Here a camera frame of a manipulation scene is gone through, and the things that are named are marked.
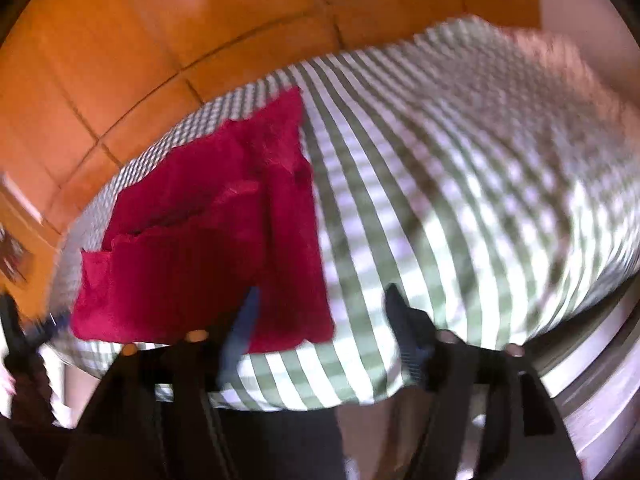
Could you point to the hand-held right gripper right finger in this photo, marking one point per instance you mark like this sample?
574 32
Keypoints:
405 340

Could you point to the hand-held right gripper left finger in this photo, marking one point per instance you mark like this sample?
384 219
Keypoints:
240 330

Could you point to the red fleece garment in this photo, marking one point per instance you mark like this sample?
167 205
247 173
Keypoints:
200 260

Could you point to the person's dark trousers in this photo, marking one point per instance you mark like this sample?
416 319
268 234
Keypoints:
280 445

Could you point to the green white checked blanket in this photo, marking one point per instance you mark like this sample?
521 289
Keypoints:
450 210

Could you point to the grey bed frame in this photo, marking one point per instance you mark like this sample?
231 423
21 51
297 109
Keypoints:
595 380

